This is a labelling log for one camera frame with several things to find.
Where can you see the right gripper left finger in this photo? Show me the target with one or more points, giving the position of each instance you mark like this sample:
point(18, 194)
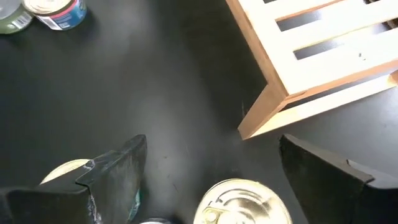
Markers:
point(102, 193)

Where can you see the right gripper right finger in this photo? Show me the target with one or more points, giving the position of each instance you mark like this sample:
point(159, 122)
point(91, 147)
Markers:
point(326, 193)

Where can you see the silver-lidded tin can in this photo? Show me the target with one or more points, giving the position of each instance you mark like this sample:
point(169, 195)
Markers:
point(155, 221)

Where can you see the gold-lidded tin can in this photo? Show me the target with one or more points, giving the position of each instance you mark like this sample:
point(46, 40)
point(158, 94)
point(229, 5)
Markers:
point(242, 202)

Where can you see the green label tin can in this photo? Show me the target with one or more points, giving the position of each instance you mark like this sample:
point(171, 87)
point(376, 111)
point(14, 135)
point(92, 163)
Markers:
point(12, 25)

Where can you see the blue pink label salmon can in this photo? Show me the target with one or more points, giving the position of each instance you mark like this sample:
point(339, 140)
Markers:
point(66, 15)
point(62, 169)

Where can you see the wooden slatted shelf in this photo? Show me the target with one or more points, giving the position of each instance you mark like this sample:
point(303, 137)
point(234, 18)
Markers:
point(335, 71)

